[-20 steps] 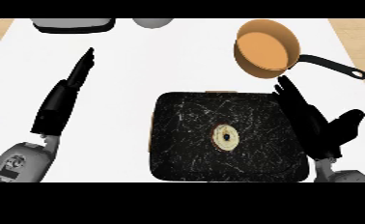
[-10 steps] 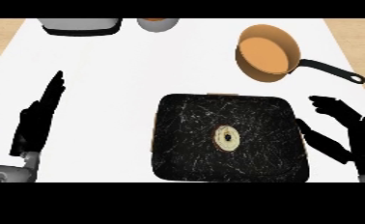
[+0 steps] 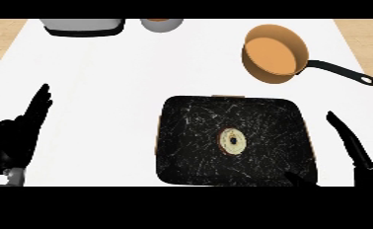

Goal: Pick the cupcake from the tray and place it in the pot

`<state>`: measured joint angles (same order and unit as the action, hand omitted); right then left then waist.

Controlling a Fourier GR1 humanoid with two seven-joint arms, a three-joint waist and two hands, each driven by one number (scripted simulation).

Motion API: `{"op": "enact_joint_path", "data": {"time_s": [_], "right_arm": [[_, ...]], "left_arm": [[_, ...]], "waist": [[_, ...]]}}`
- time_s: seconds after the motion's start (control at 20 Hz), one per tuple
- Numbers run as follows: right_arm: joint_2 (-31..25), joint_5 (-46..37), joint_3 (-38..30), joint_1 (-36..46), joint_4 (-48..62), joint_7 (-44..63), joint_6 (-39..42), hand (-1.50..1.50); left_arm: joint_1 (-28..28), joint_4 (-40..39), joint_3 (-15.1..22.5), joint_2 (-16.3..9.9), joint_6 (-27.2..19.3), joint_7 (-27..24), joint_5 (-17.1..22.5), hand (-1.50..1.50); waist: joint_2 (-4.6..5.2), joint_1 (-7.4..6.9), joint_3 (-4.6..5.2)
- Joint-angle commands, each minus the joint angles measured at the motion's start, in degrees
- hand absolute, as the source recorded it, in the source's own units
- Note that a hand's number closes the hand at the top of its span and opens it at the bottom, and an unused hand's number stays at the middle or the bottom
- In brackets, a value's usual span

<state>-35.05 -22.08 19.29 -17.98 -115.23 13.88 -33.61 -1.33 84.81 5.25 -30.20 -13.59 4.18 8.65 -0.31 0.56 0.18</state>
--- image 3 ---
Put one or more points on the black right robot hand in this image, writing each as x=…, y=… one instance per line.
x=354, y=147

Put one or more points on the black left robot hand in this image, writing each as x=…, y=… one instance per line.
x=24, y=131

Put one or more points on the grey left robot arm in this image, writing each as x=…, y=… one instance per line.
x=12, y=177

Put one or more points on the black marbled tray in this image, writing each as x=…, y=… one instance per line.
x=233, y=140

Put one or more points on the cream frosted cupcake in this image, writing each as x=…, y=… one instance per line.
x=232, y=140

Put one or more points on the grey appliance with black base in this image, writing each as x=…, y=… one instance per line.
x=83, y=27

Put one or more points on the grey round cup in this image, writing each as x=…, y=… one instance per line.
x=161, y=24

